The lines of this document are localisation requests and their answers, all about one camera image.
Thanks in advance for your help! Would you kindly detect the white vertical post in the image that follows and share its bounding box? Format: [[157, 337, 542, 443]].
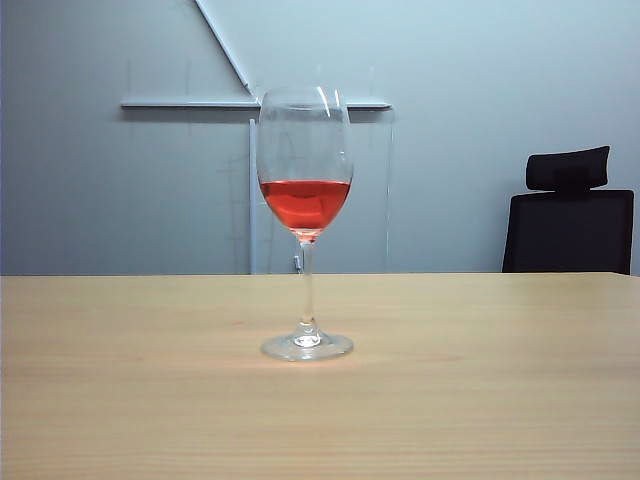
[[248, 118, 262, 275]]

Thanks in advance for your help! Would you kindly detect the black office chair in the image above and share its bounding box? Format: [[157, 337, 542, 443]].
[[502, 145, 636, 276]]

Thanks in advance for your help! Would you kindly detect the white horizontal wall bar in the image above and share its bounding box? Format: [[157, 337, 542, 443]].
[[119, 97, 393, 112]]

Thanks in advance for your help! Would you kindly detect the wine goblet with red liquid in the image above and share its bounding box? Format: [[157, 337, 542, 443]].
[[256, 85, 355, 362]]

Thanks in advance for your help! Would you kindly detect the white diagonal wall bar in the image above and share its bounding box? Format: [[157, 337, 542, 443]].
[[193, 0, 253, 95]]

